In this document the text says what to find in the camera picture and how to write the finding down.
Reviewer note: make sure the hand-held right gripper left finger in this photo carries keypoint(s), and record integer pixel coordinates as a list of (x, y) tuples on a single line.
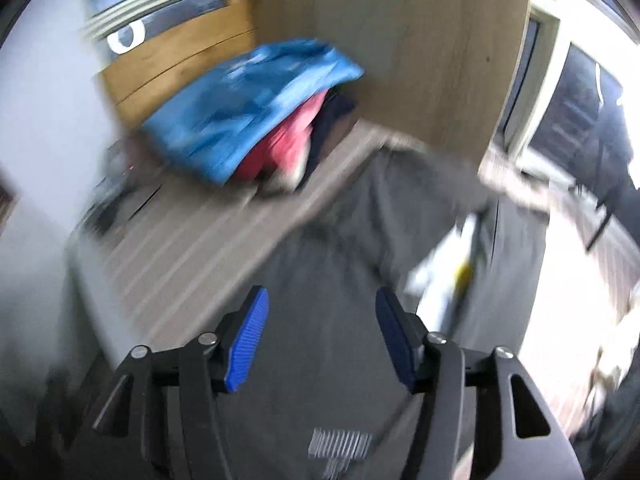
[(247, 340)]

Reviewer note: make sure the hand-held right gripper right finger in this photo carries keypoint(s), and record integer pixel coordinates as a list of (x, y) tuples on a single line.
[(395, 340)]

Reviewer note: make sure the black printed t-shirt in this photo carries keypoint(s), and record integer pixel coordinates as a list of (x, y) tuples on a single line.
[(340, 260)]

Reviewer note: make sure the pile of blue and red clothes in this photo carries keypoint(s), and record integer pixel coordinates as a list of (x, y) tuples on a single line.
[(240, 110)]

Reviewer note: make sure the plaid blanket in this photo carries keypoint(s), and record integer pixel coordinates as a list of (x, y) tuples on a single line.
[(200, 240)]

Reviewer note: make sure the beige garment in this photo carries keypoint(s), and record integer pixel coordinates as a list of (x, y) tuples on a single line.
[(287, 177)]

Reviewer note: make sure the red garment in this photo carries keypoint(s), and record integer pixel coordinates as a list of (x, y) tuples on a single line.
[(280, 150)]

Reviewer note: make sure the dark navy garment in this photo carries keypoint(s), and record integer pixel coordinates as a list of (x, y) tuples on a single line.
[(330, 120)]

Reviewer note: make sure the black metal stand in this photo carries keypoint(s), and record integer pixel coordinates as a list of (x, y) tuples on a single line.
[(602, 225)]

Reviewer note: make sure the light wooden cabinet panel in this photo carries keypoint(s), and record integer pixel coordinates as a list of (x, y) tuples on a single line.
[(425, 60)]

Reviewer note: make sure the oak wooden board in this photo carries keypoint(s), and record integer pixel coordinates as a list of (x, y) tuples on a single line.
[(165, 70)]

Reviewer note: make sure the balcony window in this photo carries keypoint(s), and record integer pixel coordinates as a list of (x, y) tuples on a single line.
[(575, 110)]

